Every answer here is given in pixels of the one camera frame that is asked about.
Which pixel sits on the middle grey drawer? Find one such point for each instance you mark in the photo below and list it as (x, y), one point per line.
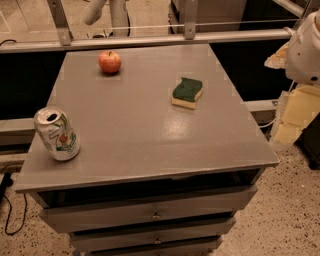
(158, 233)

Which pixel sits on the bottom grey drawer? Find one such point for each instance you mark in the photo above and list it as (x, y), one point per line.
(172, 248)

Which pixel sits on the green and yellow sponge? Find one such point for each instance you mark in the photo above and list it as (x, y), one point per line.
(187, 93)

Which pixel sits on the top grey drawer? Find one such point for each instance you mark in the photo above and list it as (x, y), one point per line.
(148, 209)

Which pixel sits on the yellow foam blocks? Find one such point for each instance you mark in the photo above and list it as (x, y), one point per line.
(295, 111)

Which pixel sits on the grey drawer cabinet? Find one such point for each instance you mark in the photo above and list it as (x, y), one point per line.
(134, 143)

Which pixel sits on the grey metal railing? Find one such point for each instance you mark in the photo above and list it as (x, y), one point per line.
(57, 25)

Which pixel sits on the white 7up soda can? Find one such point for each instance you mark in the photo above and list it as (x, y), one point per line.
(58, 136)

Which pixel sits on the grey drawer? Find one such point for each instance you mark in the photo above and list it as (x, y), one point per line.
(172, 248)
(158, 233)
(148, 209)

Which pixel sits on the red apple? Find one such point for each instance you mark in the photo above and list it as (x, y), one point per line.
(109, 61)

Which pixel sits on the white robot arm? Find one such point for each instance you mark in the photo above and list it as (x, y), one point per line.
(303, 53)

